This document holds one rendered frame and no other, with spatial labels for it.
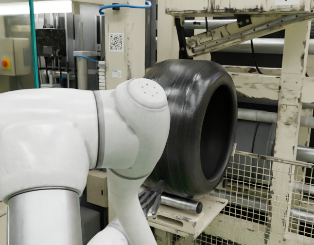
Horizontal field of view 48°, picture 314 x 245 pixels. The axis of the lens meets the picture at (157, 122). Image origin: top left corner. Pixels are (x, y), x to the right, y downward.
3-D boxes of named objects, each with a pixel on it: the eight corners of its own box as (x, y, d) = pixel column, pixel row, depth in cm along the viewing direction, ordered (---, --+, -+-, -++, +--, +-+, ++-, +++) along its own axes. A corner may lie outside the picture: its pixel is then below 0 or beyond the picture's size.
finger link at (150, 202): (136, 209, 115) (140, 211, 114) (154, 189, 123) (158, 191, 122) (138, 218, 116) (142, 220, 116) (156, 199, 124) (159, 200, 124)
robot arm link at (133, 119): (150, 129, 74) (85, 131, 70) (172, 61, 61) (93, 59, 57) (165, 183, 66) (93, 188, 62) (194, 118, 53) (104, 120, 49)
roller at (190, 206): (122, 194, 150) (122, 184, 149) (129, 190, 154) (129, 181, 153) (198, 216, 133) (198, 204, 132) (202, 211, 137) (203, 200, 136)
